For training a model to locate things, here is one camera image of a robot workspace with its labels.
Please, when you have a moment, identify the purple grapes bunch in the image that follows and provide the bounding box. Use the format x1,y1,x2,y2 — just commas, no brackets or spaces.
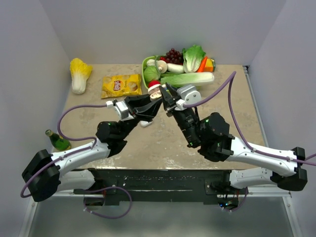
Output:
164,48,184,65

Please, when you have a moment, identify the aluminium frame rail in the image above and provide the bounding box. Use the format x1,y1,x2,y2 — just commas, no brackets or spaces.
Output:
243,66,292,197

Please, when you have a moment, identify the white daikon radish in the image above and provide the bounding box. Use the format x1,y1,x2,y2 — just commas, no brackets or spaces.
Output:
167,63,184,74

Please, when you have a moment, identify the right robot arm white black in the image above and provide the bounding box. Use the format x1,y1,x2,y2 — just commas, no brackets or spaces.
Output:
159,85,308,194

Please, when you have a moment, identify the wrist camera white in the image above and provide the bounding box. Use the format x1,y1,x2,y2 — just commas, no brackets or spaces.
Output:
106,100,134,121
176,84,202,111

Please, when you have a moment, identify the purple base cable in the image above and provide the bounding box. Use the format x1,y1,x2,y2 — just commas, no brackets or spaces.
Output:
221,187,249,213
83,186,133,220

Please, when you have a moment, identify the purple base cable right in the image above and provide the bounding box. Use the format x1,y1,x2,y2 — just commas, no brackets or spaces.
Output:
221,187,249,213

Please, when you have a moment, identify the orange pumpkin slice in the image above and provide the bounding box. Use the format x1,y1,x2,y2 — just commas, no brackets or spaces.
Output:
203,58,216,73

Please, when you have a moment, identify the yellow Lays chips bag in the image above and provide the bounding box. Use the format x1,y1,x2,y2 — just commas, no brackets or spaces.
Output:
101,74,142,99

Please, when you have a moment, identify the long white green cabbage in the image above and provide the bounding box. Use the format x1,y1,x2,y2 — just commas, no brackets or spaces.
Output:
160,72,215,88

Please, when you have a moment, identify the white earbud charging case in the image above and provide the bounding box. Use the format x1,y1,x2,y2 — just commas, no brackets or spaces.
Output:
140,121,153,128

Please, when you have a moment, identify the orange carrot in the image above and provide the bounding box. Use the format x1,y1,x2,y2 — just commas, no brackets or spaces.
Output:
197,56,208,73

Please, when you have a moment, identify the yellow napa cabbage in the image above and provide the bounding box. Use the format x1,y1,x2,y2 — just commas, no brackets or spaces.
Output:
70,58,93,94

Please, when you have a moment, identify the round green cabbage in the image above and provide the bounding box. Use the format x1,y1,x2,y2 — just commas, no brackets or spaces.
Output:
143,66,160,83

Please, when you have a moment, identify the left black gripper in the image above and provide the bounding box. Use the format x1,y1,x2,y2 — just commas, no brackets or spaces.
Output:
118,90,163,139

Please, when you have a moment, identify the green plastic basket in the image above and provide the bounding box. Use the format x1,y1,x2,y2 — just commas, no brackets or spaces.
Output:
142,56,180,89

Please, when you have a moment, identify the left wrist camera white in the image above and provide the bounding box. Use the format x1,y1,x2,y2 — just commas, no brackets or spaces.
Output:
106,100,134,121

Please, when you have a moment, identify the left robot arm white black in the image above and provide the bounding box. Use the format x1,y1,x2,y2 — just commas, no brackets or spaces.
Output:
20,94,162,202

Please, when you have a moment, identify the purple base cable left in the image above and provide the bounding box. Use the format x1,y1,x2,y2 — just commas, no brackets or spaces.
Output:
83,186,133,220

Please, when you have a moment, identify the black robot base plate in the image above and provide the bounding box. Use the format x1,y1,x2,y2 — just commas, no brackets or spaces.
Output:
74,169,247,205

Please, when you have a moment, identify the red apple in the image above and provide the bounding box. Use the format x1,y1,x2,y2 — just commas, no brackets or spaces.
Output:
148,80,161,88

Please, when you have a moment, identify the green champagne bottle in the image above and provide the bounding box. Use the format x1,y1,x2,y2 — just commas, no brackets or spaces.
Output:
45,129,71,151

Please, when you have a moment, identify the green leafy lettuce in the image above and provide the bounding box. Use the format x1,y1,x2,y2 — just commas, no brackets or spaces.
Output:
182,45,206,73

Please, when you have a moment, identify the beige mushroom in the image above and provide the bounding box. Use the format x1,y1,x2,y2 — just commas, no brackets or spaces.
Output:
155,60,167,74

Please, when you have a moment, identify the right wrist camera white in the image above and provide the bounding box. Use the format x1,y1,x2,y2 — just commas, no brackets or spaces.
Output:
176,84,202,111

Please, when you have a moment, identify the beige earbud case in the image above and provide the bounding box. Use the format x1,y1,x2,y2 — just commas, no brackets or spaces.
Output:
148,84,161,101

